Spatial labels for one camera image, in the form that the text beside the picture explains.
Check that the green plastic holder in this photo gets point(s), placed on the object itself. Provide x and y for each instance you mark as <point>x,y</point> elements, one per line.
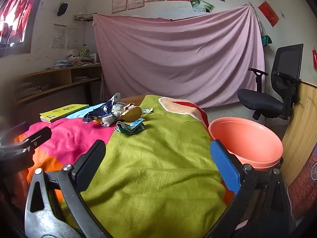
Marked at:
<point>267,40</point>

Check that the white box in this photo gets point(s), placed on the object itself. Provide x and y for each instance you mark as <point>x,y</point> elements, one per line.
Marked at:
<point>93,58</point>

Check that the window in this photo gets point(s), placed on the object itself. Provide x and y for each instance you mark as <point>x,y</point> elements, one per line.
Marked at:
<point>14,17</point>

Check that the dark blue wrapper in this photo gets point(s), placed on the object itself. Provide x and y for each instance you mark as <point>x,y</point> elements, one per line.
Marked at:
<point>99,111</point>

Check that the red paper wall decoration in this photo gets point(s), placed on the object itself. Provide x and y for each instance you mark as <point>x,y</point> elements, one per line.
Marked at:
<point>268,13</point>

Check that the red hanging ornament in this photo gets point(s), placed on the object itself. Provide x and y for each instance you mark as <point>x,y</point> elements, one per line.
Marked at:
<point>315,59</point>

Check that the wooden wall panel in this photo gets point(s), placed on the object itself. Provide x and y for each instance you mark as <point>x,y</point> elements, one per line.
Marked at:
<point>302,129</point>

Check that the yellow book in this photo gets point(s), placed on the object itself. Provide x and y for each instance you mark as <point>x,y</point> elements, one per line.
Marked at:
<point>62,111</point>

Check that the green patterned bag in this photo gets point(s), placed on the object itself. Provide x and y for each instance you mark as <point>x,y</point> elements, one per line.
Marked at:
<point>84,52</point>

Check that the white plastic bag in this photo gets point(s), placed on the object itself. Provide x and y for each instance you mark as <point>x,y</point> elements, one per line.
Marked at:
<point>111,119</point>

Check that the green white carton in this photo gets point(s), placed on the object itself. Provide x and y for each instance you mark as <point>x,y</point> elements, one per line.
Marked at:
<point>128,128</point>

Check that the multicoloured patchwork blanket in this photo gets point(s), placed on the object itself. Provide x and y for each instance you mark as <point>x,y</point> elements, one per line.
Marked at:
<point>153,166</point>

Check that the small stack of shelf papers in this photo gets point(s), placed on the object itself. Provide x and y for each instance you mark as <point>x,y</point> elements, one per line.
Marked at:
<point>80,78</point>

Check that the pile of papers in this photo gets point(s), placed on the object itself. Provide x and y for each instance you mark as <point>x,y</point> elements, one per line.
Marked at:
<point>71,62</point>

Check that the black office chair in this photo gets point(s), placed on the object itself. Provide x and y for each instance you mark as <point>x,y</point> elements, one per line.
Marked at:
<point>260,101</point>

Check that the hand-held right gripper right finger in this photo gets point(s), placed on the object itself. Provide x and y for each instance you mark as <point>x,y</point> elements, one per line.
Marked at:
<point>224,163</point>

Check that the small paper wall chart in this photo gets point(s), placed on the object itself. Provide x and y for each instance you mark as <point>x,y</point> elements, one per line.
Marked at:
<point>71,37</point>

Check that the green photo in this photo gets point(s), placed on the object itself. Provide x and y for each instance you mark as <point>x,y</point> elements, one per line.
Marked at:
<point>195,3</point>
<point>206,6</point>

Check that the black cap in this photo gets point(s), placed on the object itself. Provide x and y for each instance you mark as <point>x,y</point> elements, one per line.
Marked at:
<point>62,9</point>

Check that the large stack of shelf papers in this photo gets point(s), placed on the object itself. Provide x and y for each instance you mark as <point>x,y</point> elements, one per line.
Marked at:
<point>32,90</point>

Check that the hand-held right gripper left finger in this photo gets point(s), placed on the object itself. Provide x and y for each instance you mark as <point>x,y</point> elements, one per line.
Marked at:
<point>91,158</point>

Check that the brown printed cloth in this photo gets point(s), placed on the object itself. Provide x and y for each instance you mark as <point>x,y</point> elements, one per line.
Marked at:
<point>307,186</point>

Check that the pink hanging sheet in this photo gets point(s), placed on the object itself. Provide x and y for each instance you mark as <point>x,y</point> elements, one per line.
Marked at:
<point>173,59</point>

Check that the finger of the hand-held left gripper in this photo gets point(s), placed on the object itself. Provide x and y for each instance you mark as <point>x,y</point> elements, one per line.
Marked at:
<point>37,137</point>
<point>14,129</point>

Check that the large paper wall calendar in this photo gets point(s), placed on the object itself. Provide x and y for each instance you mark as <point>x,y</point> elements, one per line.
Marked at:
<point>58,36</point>

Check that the pink plastic bucket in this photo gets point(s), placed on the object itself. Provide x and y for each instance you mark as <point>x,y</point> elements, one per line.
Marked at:
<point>247,143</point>

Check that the dried green leaf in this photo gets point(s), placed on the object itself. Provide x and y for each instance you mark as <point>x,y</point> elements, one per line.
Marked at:
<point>132,115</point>

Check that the wooden shelf desk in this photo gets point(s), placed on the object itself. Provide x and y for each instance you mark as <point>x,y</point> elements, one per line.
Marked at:
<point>62,78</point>

